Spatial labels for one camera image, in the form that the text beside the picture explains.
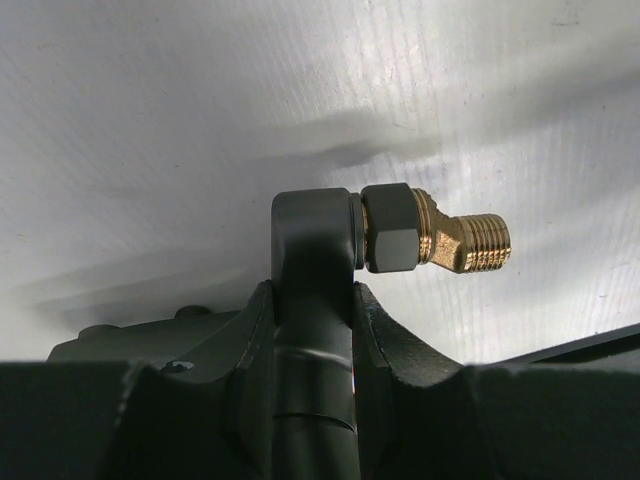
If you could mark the dark grey faucet valve fitting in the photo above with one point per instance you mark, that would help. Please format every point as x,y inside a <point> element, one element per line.
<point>319,239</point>

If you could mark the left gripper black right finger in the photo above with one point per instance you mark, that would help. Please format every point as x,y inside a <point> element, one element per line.
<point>421,415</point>

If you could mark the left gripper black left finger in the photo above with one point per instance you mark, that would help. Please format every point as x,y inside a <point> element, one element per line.
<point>183,398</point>

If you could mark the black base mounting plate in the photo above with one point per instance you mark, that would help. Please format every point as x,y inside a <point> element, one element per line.
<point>623,341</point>

